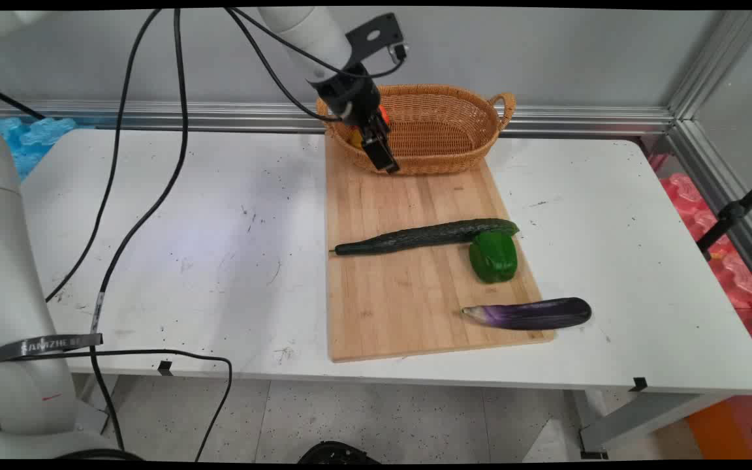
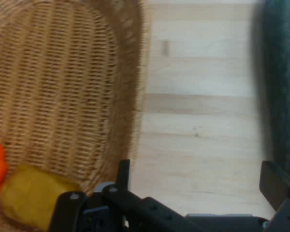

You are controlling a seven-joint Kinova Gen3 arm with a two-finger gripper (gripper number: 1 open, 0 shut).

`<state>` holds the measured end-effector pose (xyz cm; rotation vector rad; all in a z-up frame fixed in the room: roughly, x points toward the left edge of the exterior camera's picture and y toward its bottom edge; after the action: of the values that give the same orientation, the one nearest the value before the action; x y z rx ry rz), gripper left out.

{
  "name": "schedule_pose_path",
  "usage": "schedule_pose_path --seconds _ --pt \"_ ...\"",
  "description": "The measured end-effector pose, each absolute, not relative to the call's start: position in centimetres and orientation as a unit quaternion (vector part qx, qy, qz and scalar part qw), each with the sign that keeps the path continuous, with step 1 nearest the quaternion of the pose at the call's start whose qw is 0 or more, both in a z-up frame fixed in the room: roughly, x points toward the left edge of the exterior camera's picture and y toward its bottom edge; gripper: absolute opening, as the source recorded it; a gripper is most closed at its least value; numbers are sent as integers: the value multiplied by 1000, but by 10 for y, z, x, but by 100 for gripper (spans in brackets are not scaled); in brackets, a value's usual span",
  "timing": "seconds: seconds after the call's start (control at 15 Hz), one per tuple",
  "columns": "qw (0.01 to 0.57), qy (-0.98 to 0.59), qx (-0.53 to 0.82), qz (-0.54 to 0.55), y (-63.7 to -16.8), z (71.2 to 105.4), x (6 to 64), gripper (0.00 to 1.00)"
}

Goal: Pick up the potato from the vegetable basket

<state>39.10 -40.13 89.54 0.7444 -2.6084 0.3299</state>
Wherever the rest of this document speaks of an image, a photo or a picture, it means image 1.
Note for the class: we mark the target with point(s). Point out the black tripod stand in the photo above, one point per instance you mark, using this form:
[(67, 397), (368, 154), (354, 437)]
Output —
[(735, 209)]

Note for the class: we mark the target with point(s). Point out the dark green cucumber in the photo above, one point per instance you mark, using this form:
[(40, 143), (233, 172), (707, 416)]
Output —
[(415, 236)]

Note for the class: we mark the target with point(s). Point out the black tape clip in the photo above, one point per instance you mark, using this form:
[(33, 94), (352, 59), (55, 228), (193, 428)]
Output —
[(165, 367), (638, 384)]

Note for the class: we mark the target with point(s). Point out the green bell pepper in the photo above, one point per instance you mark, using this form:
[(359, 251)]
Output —
[(493, 258)]

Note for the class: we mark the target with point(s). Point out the aluminium frame post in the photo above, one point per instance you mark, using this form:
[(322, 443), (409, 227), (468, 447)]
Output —
[(722, 150)]

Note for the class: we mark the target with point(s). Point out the blue foam padding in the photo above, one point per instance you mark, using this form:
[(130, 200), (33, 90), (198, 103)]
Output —
[(33, 140)]

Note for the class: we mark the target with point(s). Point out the grey table leg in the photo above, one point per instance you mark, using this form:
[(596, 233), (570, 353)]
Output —
[(650, 418)]

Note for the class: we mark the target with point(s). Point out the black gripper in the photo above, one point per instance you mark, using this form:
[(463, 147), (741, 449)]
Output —
[(350, 94)]

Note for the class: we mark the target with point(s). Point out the oval wicker basket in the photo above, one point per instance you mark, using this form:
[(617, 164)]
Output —
[(441, 130)]

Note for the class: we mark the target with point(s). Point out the pink foam padding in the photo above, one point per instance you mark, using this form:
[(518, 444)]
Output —
[(728, 267)]

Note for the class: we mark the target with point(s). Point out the orange floor object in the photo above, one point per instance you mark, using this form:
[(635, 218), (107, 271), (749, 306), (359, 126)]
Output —
[(722, 427)]

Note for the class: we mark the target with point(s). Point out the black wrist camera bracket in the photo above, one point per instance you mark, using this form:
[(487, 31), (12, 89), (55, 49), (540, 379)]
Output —
[(376, 32)]

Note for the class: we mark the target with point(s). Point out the yellow-brown potato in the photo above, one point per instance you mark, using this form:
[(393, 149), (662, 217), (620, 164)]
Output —
[(356, 139)]

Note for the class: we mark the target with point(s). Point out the black round object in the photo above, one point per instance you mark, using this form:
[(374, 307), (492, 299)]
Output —
[(337, 452)]

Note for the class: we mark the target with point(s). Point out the aluminium frame rail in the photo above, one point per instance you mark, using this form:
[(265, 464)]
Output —
[(219, 116)]

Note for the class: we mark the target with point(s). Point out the purple eggplant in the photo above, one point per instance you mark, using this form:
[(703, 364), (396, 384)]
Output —
[(532, 313)]

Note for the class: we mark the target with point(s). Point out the orange red vegetable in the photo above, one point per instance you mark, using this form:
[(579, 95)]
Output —
[(384, 114)]

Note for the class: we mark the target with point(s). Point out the wooden cutting board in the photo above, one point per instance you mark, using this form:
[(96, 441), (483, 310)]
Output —
[(408, 287)]

